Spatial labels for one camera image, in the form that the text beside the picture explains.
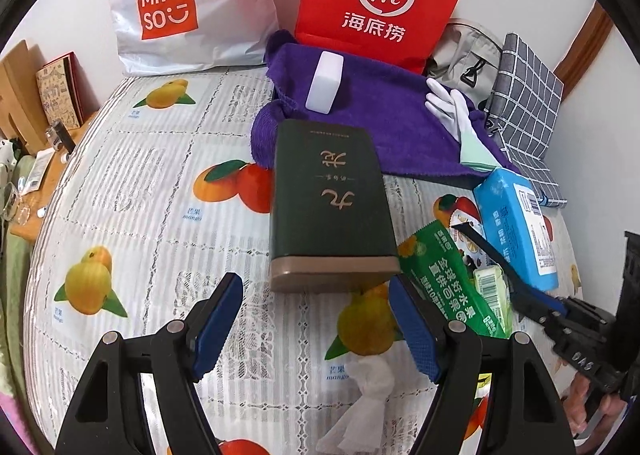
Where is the white tissue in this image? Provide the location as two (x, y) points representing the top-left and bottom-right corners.
(316, 355), (395, 454)

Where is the wooden nightstand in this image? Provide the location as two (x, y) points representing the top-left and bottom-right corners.
(8, 111), (101, 244)

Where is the wooden headboard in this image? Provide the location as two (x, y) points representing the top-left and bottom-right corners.
(0, 40), (49, 155)

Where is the beige backpack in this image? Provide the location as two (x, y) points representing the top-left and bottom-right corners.
(424, 18), (502, 107)

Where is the person right hand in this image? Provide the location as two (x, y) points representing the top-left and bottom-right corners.
(562, 371), (629, 441)

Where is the grey checkered cushion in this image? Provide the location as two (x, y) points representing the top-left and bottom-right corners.
(487, 32), (567, 208)

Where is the white rubber glove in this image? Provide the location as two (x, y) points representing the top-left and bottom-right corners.
(424, 78), (500, 172)

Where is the purple towel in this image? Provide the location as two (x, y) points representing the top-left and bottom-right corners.
(250, 30), (514, 188)

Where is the white Miniso plastic bag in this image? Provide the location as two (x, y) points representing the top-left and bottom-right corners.
(110, 0), (279, 77)

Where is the dark green tea box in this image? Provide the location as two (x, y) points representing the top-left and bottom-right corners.
(269, 119), (400, 293)

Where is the brown wooden door frame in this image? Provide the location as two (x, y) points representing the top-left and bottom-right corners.
(554, 2), (614, 100)

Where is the brown patterned book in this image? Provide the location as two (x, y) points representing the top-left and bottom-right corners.
(36, 52), (85, 130)

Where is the blue tissue pack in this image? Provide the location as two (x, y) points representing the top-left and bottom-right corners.
(474, 168), (559, 291)

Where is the white sponge block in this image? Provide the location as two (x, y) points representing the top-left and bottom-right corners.
(305, 51), (344, 115)

